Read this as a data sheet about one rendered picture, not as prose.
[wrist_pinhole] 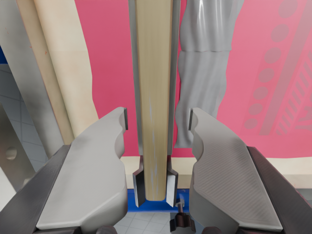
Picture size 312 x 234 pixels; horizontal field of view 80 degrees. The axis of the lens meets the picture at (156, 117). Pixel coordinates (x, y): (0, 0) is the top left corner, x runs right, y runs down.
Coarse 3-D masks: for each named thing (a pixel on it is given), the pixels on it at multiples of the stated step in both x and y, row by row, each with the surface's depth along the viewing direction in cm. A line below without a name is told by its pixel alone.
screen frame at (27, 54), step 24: (0, 0) 20; (24, 0) 21; (0, 24) 21; (24, 24) 22; (24, 48) 23; (24, 72) 24; (48, 72) 26; (24, 96) 26; (48, 96) 26; (48, 120) 28; (48, 144) 31
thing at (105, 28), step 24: (96, 0) 23; (120, 0) 23; (264, 0) 23; (96, 24) 25; (120, 24) 25; (240, 24) 25; (264, 24) 25; (96, 48) 26; (120, 48) 26; (240, 48) 26
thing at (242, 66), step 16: (96, 64) 27; (112, 64) 27; (128, 64) 27; (240, 64) 27; (256, 64) 27; (96, 80) 29; (112, 80) 29; (128, 80) 29; (176, 80) 29; (240, 80) 29; (96, 96) 30; (112, 96) 30; (128, 96) 30; (176, 96) 30; (224, 96) 30; (240, 96) 30; (128, 112) 32; (224, 112) 32; (240, 112) 32; (128, 128) 33; (176, 128) 33; (240, 128) 33; (128, 144) 35; (256, 144) 35; (272, 144) 35; (288, 144) 35; (304, 144) 35
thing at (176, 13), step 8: (128, 0) 20; (176, 0) 20; (176, 8) 20; (176, 16) 21; (176, 24) 21; (176, 32) 21; (136, 40) 22; (176, 40) 22; (136, 48) 22; (176, 48) 22; (136, 56) 23; (176, 56) 23; (136, 64) 23; (176, 64) 23; (136, 72) 24; (176, 72) 24; (136, 80) 24; (136, 88) 25; (136, 96) 26; (136, 104) 26; (136, 112) 27; (136, 120) 28; (168, 128) 28; (168, 136) 29; (168, 144) 30; (168, 152) 31
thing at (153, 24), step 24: (144, 0) 14; (168, 0) 14; (144, 24) 15; (168, 24) 15; (144, 48) 16; (168, 48) 16; (144, 72) 17; (168, 72) 17; (144, 96) 18; (168, 96) 19; (144, 120) 20; (168, 120) 21; (144, 144) 22; (144, 168) 24
